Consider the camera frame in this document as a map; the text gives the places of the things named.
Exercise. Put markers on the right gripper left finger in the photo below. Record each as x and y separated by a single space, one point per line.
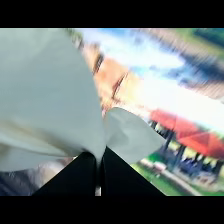
75 178

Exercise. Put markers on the white garment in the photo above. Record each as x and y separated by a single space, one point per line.
43 100

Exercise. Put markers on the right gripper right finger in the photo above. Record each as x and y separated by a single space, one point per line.
125 178

